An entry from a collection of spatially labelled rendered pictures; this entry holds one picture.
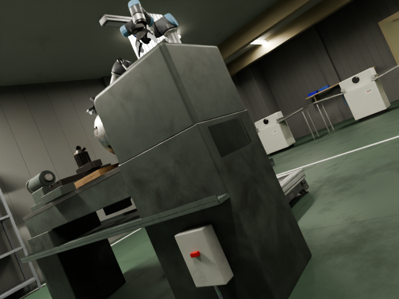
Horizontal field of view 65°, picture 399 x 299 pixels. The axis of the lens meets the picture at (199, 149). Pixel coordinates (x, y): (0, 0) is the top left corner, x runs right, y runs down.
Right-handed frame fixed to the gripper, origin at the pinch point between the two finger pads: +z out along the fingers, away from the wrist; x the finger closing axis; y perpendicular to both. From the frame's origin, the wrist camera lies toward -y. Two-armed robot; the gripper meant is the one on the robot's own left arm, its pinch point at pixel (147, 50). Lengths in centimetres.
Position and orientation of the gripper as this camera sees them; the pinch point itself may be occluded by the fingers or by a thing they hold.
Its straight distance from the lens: 190.8
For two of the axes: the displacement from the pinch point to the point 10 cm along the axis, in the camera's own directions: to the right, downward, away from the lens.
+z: 3.2, 9.2, -2.4
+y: 5.3, 0.4, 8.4
